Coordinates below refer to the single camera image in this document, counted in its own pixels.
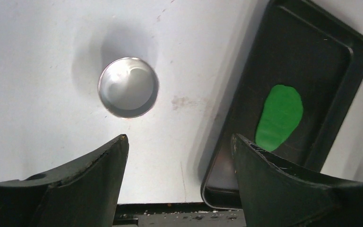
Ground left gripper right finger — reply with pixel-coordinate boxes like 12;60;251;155
231;134;363;227

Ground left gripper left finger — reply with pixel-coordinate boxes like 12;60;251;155
0;134;129;227

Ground green dough piece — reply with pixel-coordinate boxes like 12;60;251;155
255;85;303;152

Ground round metal cutter ring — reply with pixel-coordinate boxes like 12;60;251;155
97;56;160;119

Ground black plastic tray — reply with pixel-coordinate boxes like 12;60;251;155
201;0;363;209

